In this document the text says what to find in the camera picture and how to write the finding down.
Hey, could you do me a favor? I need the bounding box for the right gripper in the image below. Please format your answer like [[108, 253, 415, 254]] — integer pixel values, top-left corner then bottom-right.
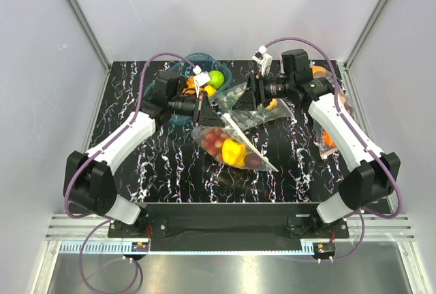
[[232, 72, 294, 112]]

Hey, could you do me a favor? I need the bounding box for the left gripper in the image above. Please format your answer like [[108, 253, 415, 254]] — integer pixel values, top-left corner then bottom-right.
[[169, 91, 225, 128]]

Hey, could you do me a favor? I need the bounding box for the polka dot zip bag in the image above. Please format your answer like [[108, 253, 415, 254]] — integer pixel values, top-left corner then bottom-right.
[[191, 113, 278, 172]]

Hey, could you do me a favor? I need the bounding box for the yellow fake bell pepper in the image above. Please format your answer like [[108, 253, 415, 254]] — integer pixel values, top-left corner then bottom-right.
[[221, 137, 247, 167]]

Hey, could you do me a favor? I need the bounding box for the dark red fake plum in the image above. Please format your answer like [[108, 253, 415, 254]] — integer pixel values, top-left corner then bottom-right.
[[244, 152, 262, 169]]

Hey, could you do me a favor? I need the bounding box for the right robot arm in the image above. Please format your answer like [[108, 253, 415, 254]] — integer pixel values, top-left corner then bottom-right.
[[233, 46, 401, 237]]

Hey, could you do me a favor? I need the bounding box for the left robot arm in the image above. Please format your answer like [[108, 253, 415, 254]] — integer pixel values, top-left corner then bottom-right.
[[64, 71, 224, 237]]

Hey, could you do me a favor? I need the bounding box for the yellow fake pear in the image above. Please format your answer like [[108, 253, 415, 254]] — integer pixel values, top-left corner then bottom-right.
[[202, 85, 217, 98]]

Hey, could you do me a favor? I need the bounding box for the green patterned zip bag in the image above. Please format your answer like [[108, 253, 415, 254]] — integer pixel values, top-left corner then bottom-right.
[[215, 84, 296, 131]]

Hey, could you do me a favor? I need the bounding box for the green fake apple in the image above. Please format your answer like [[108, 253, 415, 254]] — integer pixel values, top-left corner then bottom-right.
[[208, 70, 225, 88]]

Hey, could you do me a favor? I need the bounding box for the orange fake ginger piece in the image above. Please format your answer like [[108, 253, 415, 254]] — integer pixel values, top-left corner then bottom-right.
[[185, 76, 196, 89]]

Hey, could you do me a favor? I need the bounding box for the zip bag with purple food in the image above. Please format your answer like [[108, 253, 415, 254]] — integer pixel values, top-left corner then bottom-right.
[[279, 54, 338, 80]]

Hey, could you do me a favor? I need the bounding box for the zip bag with yellow food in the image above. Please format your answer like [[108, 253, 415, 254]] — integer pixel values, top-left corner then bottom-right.
[[309, 93, 354, 160]]

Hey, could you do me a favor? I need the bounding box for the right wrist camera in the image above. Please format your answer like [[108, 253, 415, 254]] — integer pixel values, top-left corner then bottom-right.
[[252, 46, 273, 76]]

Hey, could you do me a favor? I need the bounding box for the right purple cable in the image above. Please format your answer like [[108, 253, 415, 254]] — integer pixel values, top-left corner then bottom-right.
[[264, 37, 403, 263]]

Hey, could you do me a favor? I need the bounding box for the purple cable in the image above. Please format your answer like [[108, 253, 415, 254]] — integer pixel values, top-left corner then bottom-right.
[[63, 51, 205, 291], [264, 37, 403, 263]]

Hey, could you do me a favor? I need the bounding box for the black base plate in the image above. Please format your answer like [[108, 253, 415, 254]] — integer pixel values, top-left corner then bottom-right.
[[108, 203, 349, 255]]

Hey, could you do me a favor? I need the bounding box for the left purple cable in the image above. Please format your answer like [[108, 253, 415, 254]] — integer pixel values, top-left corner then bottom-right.
[[63, 51, 205, 291]]

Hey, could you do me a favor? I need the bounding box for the aluminium front rail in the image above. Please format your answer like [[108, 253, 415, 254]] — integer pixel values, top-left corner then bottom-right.
[[45, 214, 414, 256]]

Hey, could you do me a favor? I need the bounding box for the aluminium frame post right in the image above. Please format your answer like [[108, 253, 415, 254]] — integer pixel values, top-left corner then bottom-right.
[[343, 0, 390, 71]]

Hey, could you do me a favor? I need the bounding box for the aluminium frame post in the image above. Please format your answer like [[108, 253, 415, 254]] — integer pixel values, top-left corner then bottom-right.
[[343, 0, 390, 71], [66, 0, 112, 71]]

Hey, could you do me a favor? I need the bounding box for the aluminium frame post left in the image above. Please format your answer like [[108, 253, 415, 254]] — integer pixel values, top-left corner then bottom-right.
[[66, 0, 112, 71]]

